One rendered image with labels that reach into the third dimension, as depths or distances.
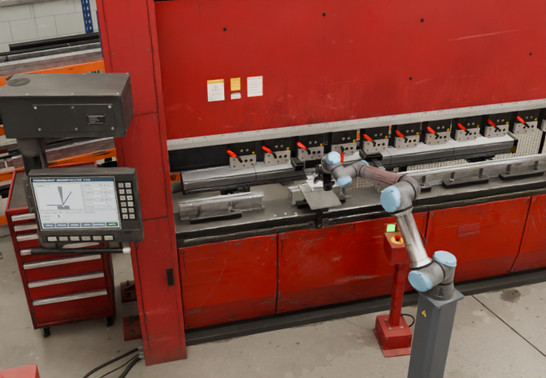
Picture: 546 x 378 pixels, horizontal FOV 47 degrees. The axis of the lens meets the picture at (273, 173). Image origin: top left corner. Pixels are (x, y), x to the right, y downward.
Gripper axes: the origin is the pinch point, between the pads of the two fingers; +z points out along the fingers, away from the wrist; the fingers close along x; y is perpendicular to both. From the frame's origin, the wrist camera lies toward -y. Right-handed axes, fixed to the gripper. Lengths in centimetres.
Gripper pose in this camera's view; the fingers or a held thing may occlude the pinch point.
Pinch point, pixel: (319, 183)
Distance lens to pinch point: 369.5
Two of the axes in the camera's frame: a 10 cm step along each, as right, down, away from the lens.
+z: -1.6, 3.6, 9.2
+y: -1.9, -9.3, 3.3
